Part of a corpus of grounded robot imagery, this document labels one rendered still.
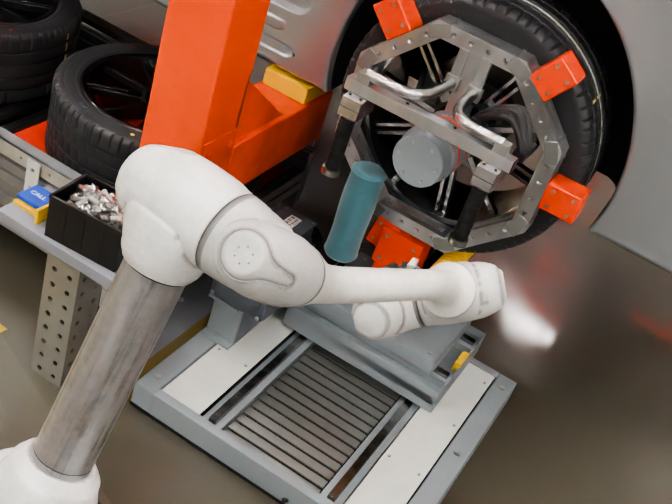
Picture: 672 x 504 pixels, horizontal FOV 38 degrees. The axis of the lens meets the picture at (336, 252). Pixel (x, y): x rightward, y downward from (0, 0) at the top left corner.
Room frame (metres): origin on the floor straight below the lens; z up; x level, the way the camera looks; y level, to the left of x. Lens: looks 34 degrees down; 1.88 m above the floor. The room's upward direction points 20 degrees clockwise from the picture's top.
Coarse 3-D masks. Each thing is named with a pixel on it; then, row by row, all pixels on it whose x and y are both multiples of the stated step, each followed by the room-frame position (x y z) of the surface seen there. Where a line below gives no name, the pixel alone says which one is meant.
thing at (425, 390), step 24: (336, 264) 2.51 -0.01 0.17; (288, 312) 2.24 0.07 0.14; (312, 312) 2.27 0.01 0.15; (312, 336) 2.21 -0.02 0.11; (336, 336) 2.19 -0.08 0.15; (360, 336) 2.23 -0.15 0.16; (480, 336) 2.43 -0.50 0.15; (360, 360) 2.16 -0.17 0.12; (384, 360) 2.15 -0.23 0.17; (456, 360) 2.24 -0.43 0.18; (384, 384) 2.14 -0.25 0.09; (408, 384) 2.12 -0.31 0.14; (432, 384) 2.14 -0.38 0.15; (432, 408) 2.09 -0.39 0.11
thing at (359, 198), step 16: (352, 176) 2.08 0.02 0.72; (368, 176) 2.07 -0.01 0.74; (384, 176) 2.10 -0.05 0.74; (352, 192) 2.07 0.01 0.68; (368, 192) 2.07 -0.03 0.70; (352, 208) 2.06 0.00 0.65; (368, 208) 2.07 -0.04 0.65; (336, 224) 2.08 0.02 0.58; (352, 224) 2.06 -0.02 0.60; (368, 224) 2.10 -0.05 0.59; (336, 240) 2.07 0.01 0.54; (352, 240) 2.07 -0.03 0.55; (336, 256) 2.06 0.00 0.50; (352, 256) 2.08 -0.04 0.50
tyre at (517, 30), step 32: (416, 0) 2.31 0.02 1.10; (448, 0) 2.27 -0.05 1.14; (480, 0) 2.26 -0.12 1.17; (512, 0) 2.31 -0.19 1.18; (544, 0) 2.40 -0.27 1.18; (512, 32) 2.22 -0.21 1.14; (544, 32) 2.21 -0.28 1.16; (576, 32) 2.34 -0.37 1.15; (352, 64) 2.33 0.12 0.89; (576, 96) 2.16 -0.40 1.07; (608, 96) 2.32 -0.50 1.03; (576, 128) 2.15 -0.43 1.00; (608, 128) 2.31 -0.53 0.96; (576, 160) 2.13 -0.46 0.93; (448, 224) 2.21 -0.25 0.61; (544, 224) 2.14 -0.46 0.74
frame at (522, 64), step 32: (416, 32) 2.20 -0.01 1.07; (448, 32) 2.17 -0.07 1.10; (480, 32) 2.20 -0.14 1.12; (512, 64) 2.12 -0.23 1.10; (544, 128) 2.08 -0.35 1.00; (352, 160) 2.21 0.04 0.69; (544, 160) 2.07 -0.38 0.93; (384, 192) 2.22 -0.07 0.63; (416, 224) 2.14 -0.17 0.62; (480, 224) 2.14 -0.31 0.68; (512, 224) 2.07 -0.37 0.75
